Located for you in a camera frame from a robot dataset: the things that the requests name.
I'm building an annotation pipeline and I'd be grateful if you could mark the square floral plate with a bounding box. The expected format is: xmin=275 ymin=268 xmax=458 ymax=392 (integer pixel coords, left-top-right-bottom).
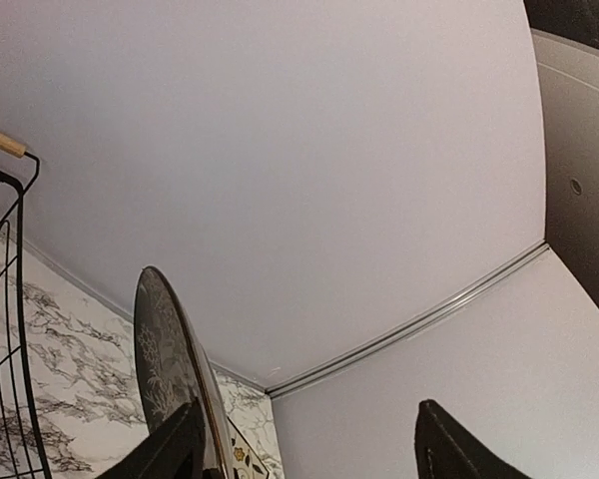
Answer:
xmin=228 ymin=419 xmax=270 ymax=479

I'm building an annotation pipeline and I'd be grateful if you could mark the black wire dish rack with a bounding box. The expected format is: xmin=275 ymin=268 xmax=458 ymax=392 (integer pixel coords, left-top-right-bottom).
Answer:
xmin=0 ymin=133 xmax=51 ymax=478

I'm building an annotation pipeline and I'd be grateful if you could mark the grey patterned round plate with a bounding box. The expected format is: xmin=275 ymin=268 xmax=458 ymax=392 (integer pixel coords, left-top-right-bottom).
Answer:
xmin=134 ymin=265 xmax=234 ymax=478

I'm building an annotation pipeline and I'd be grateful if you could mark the aluminium right corner post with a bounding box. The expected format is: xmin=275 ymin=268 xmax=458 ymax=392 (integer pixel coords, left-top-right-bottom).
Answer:
xmin=265 ymin=239 xmax=549 ymax=400

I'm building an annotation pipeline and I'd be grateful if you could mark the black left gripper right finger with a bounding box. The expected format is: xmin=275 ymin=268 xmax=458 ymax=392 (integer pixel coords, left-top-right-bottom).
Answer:
xmin=414 ymin=399 xmax=527 ymax=479

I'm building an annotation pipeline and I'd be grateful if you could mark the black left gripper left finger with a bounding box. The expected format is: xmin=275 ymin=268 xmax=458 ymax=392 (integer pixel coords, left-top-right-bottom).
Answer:
xmin=99 ymin=401 xmax=206 ymax=479

